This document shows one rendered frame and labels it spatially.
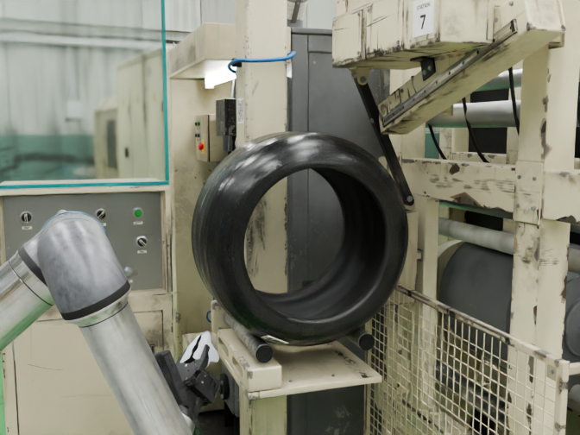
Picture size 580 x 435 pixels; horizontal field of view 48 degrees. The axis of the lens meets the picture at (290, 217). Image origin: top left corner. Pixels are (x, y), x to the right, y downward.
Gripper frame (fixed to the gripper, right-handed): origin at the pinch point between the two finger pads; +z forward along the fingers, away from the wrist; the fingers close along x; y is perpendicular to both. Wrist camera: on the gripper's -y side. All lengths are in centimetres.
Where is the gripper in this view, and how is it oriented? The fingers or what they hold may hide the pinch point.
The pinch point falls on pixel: (203, 334)
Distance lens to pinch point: 149.5
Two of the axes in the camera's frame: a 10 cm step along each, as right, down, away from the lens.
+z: 2.6, -6.8, 6.9
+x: 7.9, -2.7, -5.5
